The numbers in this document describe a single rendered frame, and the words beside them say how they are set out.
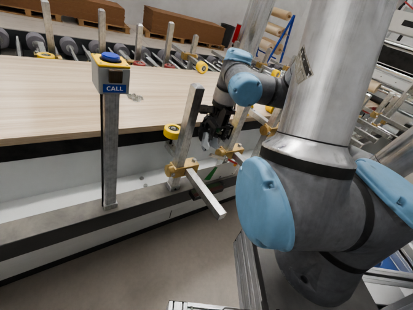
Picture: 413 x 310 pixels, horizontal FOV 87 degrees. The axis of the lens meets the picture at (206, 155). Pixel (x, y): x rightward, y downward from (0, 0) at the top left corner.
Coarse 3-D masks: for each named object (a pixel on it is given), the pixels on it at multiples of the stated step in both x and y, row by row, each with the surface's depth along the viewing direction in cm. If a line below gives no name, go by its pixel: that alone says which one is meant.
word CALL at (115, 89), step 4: (104, 84) 50; (108, 84) 50; (112, 84) 50; (104, 88) 50; (108, 88) 50; (112, 88) 51; (116, 88) 52; (120, 88) 52; (124, 88) 53; (108, 92) 51; (112, 92) 52; (116, 92) 52; (120, 92) 53; (124, 92) 53
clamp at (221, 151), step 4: (236, 144) 105; (220, 148) 99; (236, 148) 102; (240, 148) 103; (216, 152) 100; (220, 152) 97; (224, 152) 98; (228, 152) 98; (232, 152) 100; (236, 152) 101; (240, 152) 103; (228, 156) 100
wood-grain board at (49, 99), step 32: (0, 64) 99; (32, 64) 107; (64, 64) 116; (0, 96) 81; (32, 96) 86; (64, 96) 92; (96, 96) 99; (160, 96) 117; (0, 128) 68; (32, 128) 72; (64, 128) 76; (96, 128) 81; (128, 128) 87; (160, 128) 96
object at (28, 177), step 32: (256, 128) 140; (0, 160) 70; (32, 160) 75; (64, 160) 82; (96, 160) 89; (128, 160) 99; (160, 160) 110; (0, 192) 76; (32, 192) 83; (160, 224) 155; (64, 256) 116
